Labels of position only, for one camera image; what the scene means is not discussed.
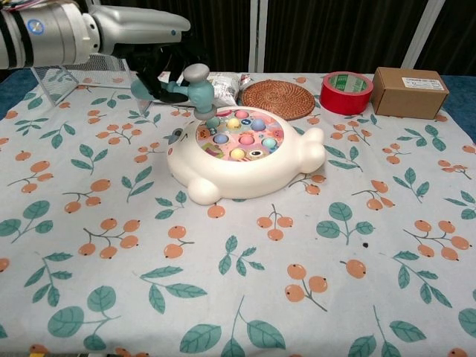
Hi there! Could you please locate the round woven rattan coaster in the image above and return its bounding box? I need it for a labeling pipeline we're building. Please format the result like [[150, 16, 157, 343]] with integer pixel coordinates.
[[237, 80, 317, 122]]

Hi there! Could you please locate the floral print tablecloth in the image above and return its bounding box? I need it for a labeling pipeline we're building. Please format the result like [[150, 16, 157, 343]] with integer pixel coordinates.
[[0, 71, 476, 357]]

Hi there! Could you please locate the white printed snack packet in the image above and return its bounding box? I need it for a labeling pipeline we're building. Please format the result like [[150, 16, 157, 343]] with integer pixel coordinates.
[[158, 70, 252, 107]]

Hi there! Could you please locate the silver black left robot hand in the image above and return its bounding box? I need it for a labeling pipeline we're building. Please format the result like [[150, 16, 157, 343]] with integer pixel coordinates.
[[89, 2, 210, 107]]

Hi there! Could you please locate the brown cardboard box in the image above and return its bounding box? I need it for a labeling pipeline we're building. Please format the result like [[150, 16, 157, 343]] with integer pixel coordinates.
[[370, 66, 451, 120]]

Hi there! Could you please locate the light blue toy handle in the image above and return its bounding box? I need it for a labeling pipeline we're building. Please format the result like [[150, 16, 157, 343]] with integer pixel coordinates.
[[129, 63, 220, 122]]

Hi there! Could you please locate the clear mesh display rack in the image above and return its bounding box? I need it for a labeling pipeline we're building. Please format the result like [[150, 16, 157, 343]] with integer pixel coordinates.
[[29, 51, 154, 117]]

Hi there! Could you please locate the white fish-shaped toy game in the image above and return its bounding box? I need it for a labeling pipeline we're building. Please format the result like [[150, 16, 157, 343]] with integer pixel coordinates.
[[166, 105, 327, 207]]

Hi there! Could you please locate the red tape roll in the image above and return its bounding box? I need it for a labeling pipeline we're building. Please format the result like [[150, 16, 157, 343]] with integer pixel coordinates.
[[319, 71, 374, 116]]

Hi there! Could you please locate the grey aluminium partition post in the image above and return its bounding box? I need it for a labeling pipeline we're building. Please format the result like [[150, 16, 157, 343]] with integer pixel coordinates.
[[248, 0, 269, 74], [401, 0, 435, 68]]

